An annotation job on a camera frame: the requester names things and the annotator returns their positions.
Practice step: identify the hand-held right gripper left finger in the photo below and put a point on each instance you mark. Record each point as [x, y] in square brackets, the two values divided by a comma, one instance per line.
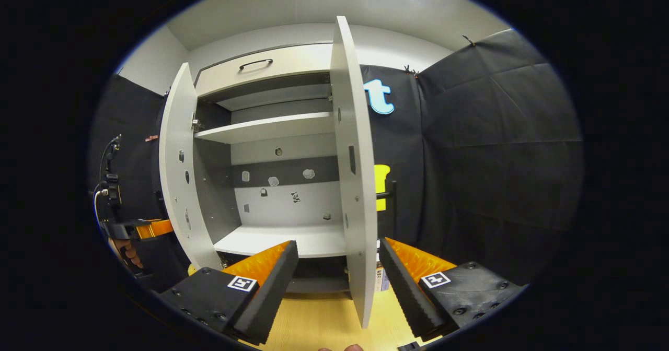
[272, 293]

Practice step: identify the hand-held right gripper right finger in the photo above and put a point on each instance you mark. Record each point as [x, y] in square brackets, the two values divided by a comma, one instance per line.
[407, 293]

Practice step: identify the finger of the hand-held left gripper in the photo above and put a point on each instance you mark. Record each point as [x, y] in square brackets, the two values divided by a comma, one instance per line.
[154, 229]

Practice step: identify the grey cabinet door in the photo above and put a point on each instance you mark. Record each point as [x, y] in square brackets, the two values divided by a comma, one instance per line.
[175, 173]
[360, 210]

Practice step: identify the grey double-door shoe cabinet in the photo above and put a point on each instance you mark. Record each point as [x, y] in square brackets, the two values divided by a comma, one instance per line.
[214, 184]

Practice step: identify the white deep cabinet shelf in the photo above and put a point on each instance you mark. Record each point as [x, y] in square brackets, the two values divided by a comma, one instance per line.
[292, 238]

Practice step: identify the metal left door hinge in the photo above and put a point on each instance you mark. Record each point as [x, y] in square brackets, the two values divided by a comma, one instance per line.
[196, 125]

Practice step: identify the white narrow cabinet shelf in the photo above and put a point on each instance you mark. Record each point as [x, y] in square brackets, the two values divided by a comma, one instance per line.
[272, 126]

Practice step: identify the grey cabinet drawer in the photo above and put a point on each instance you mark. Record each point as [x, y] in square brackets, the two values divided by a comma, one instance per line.
[303, 61]

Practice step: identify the black backdrop cloth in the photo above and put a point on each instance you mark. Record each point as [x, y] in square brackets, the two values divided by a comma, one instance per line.
[496, 158]

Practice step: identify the black cloth clip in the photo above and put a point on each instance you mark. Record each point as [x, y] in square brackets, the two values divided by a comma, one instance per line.
[469, 41]
[411, 71]

